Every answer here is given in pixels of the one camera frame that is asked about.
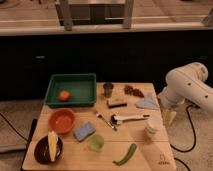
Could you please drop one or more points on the green plastic cup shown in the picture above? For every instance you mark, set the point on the green plastic cup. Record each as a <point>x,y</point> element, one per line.
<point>96,142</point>

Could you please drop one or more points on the green chili pepper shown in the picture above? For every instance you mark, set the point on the green chili pepper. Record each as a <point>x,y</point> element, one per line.
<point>127,156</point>

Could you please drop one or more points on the orange bowl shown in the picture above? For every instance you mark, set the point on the orange bowl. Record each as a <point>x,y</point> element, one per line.
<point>61,121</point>

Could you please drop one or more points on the orange fruit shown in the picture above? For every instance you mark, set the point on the orange fruit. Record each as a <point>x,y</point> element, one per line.
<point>64,95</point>

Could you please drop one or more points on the green plastic tray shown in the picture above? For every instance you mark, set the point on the green plastic tray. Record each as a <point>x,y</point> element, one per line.
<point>82,89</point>

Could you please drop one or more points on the blue sponge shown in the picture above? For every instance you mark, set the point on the blue sponge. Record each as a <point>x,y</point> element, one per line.
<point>84,131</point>

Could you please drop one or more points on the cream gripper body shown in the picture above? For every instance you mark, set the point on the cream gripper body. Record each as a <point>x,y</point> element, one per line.
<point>168,117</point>

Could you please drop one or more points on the yellow corn cob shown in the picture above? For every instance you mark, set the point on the yellow corn cob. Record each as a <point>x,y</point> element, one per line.
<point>52,143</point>

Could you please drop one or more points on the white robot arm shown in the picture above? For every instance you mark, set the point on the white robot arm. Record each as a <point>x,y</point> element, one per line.
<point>185,83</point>

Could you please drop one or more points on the light blue cloth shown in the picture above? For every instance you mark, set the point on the light blue cloth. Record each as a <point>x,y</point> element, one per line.
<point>147,102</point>

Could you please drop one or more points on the white plastic cup stack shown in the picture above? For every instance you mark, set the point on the white plastic cup stack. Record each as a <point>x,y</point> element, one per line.
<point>151,129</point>

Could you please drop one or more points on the brown dried food pile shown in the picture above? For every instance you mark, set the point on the brown dried food pile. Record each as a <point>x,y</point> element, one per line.
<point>133,91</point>

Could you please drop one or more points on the metal table frame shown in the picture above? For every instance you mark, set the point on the metal table frame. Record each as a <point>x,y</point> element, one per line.
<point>94,12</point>

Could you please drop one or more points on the black whiteboard eraser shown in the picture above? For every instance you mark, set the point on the black whiteboard eraser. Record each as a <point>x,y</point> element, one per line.
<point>113,103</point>

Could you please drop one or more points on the dark metal cup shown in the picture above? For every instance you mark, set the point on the dark metal cup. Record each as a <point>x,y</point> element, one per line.
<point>108,89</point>

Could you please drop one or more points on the dark brown bowl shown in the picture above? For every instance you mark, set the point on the dark brown bowl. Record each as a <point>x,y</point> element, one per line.
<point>41,152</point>

